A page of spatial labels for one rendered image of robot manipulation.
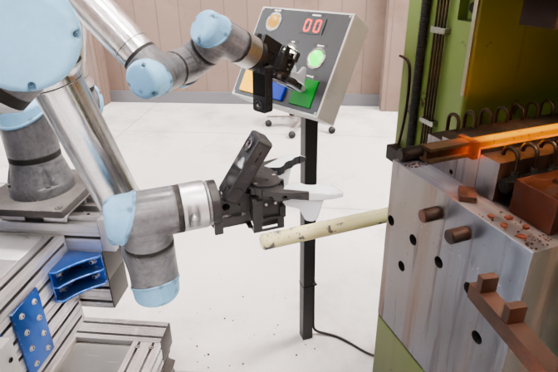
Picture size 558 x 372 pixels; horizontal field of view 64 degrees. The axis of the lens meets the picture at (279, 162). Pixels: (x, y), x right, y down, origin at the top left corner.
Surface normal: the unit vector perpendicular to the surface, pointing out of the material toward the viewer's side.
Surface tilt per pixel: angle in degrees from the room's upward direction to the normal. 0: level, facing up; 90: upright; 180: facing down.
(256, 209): 90
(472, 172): 90
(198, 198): 49
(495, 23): 90
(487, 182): 90
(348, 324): 0
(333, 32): 60
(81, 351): 0
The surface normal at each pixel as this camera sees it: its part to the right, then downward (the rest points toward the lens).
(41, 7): 0.55, 0.26
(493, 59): 0.34, 0.38
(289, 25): -0.61, -0.20
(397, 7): -0.10, 0.41
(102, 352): -0.01, -0.91
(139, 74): -0.33, 0.39
